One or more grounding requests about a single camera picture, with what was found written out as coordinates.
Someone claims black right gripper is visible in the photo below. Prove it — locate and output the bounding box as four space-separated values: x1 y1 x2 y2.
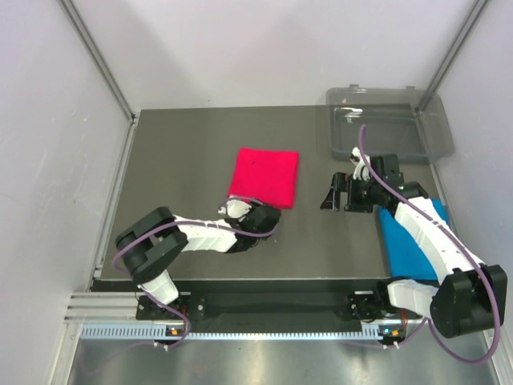
321 172 382 213

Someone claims red t shirt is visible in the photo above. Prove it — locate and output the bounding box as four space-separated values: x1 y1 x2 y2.
228 148 300 209

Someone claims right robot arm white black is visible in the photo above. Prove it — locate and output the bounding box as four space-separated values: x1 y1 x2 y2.
321 172 507 338

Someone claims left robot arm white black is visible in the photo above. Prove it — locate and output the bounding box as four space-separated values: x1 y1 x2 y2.
112 204 281 318

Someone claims blue folded t shirt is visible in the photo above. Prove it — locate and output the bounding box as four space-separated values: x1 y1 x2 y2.
378 206 439 282

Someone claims clear plastic storage bin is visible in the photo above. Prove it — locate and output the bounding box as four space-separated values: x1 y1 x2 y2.
325 84 454 164

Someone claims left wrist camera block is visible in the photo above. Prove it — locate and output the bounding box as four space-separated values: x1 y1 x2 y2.
218 200 281 238

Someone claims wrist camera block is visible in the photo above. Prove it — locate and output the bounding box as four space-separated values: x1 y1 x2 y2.
349 147 404 186
218 200 281 238

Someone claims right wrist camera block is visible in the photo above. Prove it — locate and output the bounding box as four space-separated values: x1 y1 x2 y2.
349 147 404 186

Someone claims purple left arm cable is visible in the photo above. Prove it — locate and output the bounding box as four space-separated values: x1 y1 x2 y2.
111 194 280 350

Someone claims grey slotted cable duct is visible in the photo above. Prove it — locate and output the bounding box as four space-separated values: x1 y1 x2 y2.
79 322 406 341

